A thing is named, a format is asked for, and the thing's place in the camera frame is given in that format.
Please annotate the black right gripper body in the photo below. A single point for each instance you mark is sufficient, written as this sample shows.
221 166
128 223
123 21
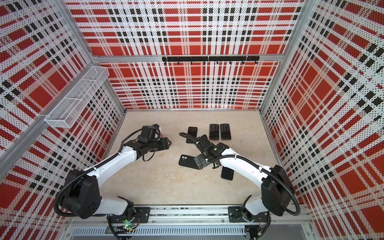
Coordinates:
202 158

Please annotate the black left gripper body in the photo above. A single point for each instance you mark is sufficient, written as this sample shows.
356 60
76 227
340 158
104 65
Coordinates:
158 145

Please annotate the black phone case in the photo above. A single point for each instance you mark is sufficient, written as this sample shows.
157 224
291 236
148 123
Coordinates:
188 162

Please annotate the black phone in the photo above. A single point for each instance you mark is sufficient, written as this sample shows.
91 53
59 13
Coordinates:
225 132
227 174
214 132
192 131

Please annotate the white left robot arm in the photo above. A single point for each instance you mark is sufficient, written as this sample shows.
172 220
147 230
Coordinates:
80 195

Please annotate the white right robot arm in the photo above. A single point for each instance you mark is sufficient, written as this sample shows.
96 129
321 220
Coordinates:
277 193

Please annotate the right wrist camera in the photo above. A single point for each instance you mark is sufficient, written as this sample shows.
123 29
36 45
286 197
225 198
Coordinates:
210 150

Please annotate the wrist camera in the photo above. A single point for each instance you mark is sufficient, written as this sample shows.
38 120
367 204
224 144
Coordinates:
149 134
210 150

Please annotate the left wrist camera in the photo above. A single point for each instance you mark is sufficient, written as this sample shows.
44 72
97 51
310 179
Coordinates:
149 134

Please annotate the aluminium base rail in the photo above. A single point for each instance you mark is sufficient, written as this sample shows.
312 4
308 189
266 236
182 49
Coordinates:
214 222

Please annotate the white wire mesh basket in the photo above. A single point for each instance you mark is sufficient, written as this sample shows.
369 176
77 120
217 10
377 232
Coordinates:
69 109

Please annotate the black hook rail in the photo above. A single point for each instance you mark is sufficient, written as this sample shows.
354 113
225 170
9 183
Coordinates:
211 59

